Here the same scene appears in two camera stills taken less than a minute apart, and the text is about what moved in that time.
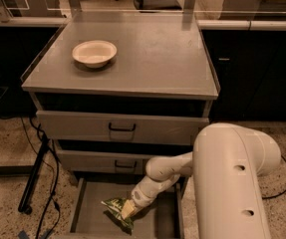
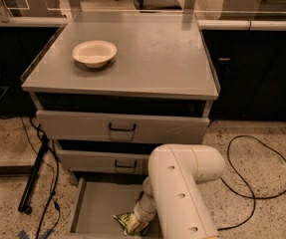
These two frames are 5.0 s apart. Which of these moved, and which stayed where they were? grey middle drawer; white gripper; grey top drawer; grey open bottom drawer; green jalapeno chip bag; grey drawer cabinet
Moved: white gripper; green jalapeno chip bag
Stayed: grey open bottom drawer; grey middle drawer; grey top drawer; grey drawer cabinet
